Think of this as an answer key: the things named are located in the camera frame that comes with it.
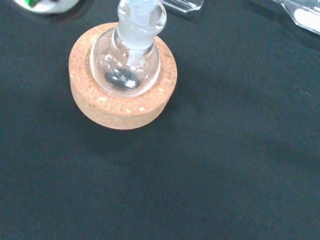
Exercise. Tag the clear acrylic funnel stand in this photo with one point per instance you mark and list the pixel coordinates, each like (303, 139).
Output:
(302, 15)

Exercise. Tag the black cloth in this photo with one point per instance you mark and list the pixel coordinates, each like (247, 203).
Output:
(200, 162)

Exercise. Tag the small glass round-bottom flask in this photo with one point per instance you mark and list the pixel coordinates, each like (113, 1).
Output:
(110, 62)

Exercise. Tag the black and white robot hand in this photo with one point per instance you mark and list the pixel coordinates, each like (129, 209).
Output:
(50, 6)

